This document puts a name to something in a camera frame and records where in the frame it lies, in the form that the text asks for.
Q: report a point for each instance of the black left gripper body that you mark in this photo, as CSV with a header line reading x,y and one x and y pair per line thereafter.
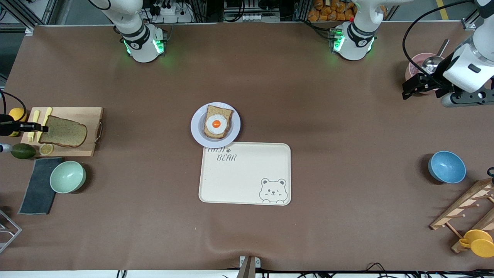
x,y
433,80

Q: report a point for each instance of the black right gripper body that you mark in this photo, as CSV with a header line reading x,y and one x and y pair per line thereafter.
x,y
7,129

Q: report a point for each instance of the large brown bread slice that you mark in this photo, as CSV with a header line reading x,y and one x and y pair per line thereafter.
x,y
63,133

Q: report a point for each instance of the white round plate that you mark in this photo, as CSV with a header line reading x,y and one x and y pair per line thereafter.
x,y
195,129

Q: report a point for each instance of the fried egg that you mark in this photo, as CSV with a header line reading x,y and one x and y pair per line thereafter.
x,y
216,124

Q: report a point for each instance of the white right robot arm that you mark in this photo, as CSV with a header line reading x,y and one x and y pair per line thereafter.
x,y
139,42

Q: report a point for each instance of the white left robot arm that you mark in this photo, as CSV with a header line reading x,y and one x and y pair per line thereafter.
x,y
355,42

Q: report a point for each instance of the yellow plastic fork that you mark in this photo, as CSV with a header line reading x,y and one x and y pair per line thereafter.
x,y
35,115

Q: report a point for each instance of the round yellow lemon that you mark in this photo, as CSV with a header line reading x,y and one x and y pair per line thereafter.
x,y
17,115

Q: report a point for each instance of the clear ice cubes pile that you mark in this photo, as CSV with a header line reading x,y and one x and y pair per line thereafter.
x,y
417,69

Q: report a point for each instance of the metal scoop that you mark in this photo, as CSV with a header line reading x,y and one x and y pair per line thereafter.
x,y
433,61

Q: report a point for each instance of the yellow plastic knife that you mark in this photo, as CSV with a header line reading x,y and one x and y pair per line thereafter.
x,y
48,112

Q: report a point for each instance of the lemon slice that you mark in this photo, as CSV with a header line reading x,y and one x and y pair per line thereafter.
x,y
46,149

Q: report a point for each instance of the green avocado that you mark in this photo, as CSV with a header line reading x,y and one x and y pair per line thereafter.
x,y
23,151

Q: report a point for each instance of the pink bowl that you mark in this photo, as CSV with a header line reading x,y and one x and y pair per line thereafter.
x,y
415,58

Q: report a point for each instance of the wooden cutting board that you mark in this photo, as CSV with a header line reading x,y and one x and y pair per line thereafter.
x,y
69,112

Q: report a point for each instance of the mint green bowl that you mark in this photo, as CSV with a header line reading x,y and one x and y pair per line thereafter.
x,y
67,177

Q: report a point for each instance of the dark grey cloth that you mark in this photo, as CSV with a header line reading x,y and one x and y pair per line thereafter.
x,y
38,189

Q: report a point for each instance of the blue bowl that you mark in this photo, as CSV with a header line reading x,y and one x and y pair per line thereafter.
x,y
446,166

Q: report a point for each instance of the orange snack bags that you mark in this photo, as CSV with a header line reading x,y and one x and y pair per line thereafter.
x,y
324,11

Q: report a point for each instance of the wooden dish rack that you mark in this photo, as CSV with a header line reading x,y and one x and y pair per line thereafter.
x,y
463,204

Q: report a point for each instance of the yellow cup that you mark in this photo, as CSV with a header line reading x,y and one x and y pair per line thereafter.
x,y
480,245

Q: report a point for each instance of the white power strip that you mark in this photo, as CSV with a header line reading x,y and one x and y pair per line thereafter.
x,y
254,17
170,11

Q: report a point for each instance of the cream tray with bear print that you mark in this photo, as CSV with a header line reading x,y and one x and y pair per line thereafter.
x,y
239,177

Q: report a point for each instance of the aluminium frame post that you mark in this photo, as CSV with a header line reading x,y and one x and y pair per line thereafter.
x,y
469,23

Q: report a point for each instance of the metal table edge bracket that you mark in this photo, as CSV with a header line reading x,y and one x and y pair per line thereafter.
x,y
249,266

